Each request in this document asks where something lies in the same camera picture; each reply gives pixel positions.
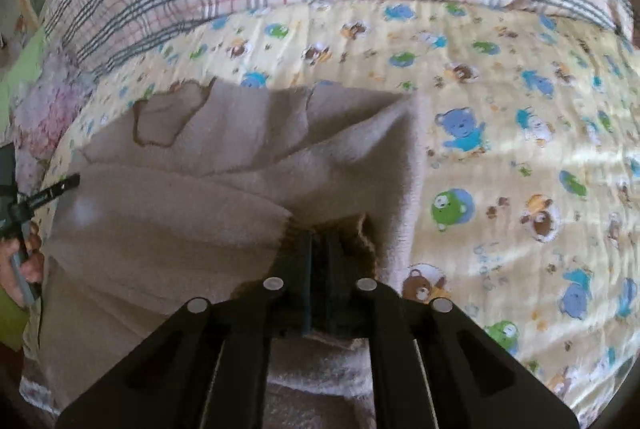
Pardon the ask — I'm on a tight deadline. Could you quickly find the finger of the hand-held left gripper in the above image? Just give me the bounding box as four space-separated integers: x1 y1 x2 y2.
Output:
15 173 82 217

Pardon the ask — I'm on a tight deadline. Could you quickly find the person's left hand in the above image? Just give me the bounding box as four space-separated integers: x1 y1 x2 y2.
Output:
0 221 47 306

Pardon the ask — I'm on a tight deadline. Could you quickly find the light green blanket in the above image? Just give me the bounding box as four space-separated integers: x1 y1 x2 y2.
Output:
0 26 51 130

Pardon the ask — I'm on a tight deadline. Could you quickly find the floral pink blanket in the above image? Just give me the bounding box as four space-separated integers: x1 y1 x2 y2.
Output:
14 54 97 190

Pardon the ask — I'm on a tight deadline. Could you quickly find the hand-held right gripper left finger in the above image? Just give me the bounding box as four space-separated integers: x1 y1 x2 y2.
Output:
54 230 312 429

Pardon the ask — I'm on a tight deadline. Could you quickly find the yellow bear print bed sheet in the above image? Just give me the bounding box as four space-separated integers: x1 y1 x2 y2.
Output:
40 0 640 415

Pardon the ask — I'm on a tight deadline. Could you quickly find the person's left forearm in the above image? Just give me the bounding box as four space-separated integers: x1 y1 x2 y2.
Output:
0 281 38 352

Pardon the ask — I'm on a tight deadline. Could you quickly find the beige fleece baby garment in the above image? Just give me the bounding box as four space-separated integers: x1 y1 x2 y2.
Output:
20 76 431 429

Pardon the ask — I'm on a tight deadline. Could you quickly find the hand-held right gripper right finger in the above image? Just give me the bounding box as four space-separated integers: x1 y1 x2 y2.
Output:
311 230 582 429

